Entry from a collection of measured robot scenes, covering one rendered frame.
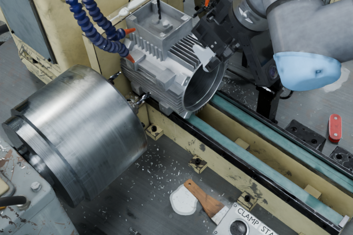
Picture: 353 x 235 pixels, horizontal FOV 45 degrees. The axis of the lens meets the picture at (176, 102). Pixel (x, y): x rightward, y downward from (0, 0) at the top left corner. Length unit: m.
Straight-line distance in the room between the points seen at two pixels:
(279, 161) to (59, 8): 0.65
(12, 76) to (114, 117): 0.69
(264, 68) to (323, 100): 0.61
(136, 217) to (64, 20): 0.51
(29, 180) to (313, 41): 0.50
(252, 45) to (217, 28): 0.07
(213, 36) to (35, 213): 0.42
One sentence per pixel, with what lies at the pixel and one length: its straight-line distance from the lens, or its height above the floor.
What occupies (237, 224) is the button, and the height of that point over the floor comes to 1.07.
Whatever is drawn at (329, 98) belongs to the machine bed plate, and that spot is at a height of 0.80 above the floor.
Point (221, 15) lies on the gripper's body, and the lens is 0.71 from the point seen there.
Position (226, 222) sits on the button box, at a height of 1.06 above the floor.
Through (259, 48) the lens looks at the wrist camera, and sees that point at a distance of 0.72.
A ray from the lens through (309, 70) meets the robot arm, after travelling 0.53.
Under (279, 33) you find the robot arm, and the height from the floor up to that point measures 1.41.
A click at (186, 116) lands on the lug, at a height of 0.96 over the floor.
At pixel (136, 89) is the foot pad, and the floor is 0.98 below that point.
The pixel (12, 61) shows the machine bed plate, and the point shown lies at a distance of 1.52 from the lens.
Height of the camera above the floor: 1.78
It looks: 51 degrees down
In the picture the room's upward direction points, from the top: 5 degrees counter-clockwise
